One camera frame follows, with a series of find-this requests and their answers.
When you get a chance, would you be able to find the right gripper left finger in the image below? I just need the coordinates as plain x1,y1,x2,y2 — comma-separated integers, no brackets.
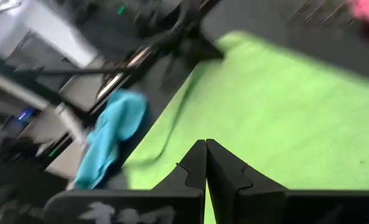
44,139,208,224

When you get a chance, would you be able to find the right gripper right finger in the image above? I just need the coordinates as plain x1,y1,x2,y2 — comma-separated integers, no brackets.
205,138,369,224

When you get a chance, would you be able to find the blue microfiber towel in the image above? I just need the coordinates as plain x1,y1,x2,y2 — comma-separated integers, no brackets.
73,89,149,190

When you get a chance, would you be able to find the green microfiber towel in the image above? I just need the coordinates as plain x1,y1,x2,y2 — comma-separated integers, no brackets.
121,30,369,224

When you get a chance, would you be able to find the copper wire basket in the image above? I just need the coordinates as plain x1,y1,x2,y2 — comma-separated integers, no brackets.
286,0,361,27

